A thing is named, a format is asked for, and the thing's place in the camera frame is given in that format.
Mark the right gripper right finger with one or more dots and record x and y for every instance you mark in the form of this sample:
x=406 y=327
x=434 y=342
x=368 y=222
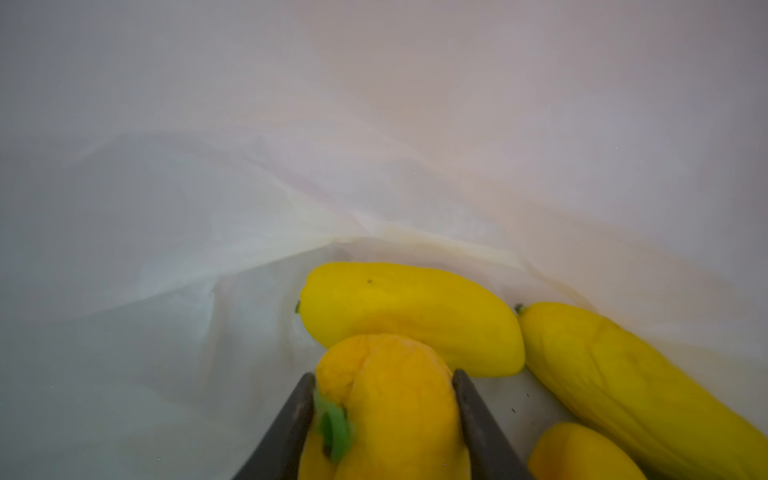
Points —
x=490 y=453

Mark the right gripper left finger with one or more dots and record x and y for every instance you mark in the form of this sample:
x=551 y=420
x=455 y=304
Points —
x=277 y=456

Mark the yellow lemon fruit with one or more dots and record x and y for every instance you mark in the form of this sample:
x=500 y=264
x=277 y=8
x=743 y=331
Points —
x=571 y=451

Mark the yellow bell pepper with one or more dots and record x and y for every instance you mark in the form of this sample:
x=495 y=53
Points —
x=385 y=408

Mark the yellow starfruit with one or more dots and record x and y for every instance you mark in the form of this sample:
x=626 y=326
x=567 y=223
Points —
x=469 y=326

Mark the white plastic bag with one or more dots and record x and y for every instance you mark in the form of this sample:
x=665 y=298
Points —
x=172 y=170

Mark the yellow banana fruit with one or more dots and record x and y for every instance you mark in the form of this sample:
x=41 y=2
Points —
x=625 y=388

